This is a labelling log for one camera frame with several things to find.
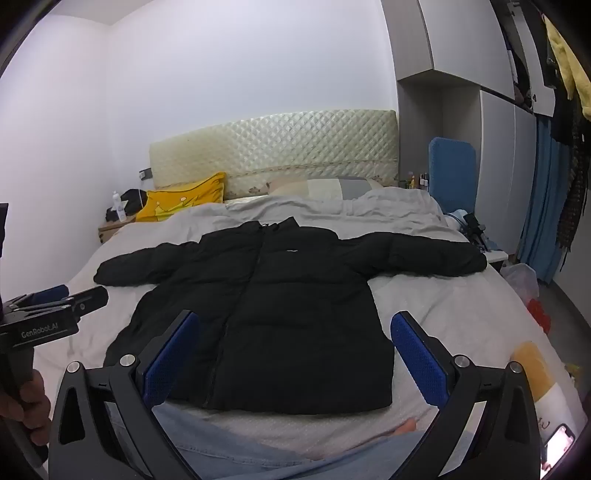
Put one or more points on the bed with grey sheet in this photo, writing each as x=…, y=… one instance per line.
x=461, y=323

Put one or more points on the person's left hand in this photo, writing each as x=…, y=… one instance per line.
x=39, y=406

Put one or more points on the patchwork pillow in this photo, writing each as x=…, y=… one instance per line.
x=318, y=188

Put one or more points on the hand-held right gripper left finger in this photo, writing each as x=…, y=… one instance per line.
x=171, y=364

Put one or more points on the white plastic bag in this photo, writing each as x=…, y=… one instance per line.
x=521, y=281

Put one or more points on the grey wardrobe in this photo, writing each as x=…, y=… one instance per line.
x=461, y=92

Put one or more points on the wall socket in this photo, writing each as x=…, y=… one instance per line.
x=145, y=174

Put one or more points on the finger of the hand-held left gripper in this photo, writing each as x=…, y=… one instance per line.
x=90, y=298
x=55, y=292

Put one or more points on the person's bare foot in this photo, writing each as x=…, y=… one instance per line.
x=406, y=427

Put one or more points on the yellow and white pillow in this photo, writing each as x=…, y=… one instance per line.
x=540, y=383

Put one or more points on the person's jeans leg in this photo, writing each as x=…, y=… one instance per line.
x=277, y=452

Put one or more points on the yellow hanging garment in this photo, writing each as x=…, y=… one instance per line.
x=572, y=64

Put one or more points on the red cloth item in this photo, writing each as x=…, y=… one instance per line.
x=541, y=314

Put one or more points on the small bottles on shelf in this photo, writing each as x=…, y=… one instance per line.
x=415, y=181

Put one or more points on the black bag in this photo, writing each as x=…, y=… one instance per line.
x=131, y=198

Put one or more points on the dark hanging clothes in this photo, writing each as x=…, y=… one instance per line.
x=575, y=184

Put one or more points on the wooden nightstand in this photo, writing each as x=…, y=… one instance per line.
x=107, y=229

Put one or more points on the black device stand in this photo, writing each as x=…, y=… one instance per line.
x=474, y=226

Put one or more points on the black puffer jacket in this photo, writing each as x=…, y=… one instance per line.
x=286, y=295

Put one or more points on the smartphone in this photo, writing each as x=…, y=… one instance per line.
x=559, y=445

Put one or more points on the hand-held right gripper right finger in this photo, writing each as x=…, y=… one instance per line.
x=420, y=364

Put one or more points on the cream quilted headboard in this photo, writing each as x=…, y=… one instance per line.
x=295, y=147

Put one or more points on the blue curtain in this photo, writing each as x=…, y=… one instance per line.
x=547, y=198

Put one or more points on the white plastic bottle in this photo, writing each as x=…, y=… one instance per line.
x=121, y=208

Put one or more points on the white stool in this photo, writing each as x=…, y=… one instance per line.
x=497, y=255

